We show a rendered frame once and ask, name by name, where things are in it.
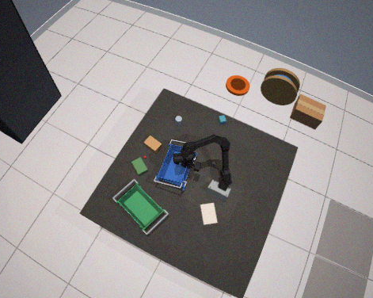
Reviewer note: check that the green rectangular block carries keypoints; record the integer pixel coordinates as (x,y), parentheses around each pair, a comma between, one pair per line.
(139,166)

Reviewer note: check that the orange block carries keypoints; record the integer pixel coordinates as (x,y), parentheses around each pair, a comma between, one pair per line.
(152,144)

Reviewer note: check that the small teal block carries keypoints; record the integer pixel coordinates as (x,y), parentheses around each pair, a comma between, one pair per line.
(222,119)

